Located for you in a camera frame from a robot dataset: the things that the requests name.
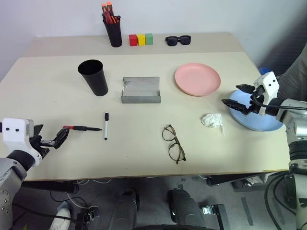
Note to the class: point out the white marker with black cap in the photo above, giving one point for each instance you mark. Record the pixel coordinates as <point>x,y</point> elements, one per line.
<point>106,127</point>

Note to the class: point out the black sunglasses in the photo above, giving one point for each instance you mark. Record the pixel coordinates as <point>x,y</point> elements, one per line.
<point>178,40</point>

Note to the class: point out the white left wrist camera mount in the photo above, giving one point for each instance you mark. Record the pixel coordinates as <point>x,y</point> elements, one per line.
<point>14,134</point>

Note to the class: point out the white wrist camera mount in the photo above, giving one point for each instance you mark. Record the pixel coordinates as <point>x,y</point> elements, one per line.
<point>14,134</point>
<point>269,83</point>

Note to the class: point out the light blue plate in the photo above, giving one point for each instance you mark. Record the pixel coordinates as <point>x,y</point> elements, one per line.
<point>259,122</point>

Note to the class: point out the green wooden block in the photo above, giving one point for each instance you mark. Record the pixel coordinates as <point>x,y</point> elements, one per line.
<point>149,38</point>

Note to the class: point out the crumpled white tissue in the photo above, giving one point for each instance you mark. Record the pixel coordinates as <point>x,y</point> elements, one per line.
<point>211,119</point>

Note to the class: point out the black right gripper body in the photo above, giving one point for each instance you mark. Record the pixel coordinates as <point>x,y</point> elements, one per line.
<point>256,106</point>

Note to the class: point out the black pen with red end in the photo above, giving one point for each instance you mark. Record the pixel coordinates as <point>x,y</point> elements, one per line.
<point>84,128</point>

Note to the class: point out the black floor device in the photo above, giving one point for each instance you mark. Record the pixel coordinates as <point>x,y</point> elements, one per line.
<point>88,214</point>

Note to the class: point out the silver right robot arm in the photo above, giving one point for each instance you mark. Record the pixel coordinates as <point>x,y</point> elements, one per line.
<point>298,124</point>

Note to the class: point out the white shoe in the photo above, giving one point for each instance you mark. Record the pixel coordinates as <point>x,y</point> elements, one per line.
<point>61,218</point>

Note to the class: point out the red and black pen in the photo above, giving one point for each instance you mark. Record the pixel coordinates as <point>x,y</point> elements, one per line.
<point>116,19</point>

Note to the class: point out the person in grey clothing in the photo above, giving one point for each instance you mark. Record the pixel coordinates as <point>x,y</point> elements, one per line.
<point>293,79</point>

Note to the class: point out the orange capped black marker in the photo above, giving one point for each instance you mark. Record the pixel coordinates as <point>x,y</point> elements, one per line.
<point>104,8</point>
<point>109,7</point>

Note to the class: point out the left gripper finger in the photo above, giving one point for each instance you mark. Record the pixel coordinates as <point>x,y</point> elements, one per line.
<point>38,129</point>
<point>61,137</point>

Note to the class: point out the empty black cup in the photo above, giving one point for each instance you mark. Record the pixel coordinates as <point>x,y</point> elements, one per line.
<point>97,81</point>

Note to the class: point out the tortoiseshell round eyeglasses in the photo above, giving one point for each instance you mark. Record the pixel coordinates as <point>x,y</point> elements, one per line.
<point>168,126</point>

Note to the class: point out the grey metal tray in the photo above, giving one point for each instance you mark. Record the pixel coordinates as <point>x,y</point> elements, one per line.
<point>140,91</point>

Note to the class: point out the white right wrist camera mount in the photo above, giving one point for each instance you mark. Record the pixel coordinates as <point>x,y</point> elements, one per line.
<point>269,83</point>

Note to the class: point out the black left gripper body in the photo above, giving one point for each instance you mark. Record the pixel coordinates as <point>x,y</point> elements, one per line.
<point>38,146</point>

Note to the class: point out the metal caster bracket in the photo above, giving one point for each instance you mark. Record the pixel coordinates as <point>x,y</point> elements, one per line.
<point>214,210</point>

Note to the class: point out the black table frame bar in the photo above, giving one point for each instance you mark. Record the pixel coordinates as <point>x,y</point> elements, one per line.
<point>230,179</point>
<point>52,187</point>

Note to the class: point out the blue round object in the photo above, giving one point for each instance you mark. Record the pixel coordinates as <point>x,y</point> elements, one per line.
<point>263,71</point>

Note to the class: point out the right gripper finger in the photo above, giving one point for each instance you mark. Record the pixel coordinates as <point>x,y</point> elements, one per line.
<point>245,88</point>
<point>236,105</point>

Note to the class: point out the dark rounded shape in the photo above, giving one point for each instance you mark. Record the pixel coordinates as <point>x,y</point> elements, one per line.
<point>124,210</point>
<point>185,208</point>

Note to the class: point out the yellow wooden block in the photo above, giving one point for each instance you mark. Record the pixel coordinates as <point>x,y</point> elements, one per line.
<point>141,39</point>

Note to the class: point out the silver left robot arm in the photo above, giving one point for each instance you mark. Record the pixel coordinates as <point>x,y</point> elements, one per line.
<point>9,172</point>

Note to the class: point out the red wooden block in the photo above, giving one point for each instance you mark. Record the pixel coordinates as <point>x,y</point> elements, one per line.
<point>133,40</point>

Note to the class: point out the black pen holder cup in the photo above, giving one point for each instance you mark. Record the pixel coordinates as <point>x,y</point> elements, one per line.
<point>114,33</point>

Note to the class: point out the pink plate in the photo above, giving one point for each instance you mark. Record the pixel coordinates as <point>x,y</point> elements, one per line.
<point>197,79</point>

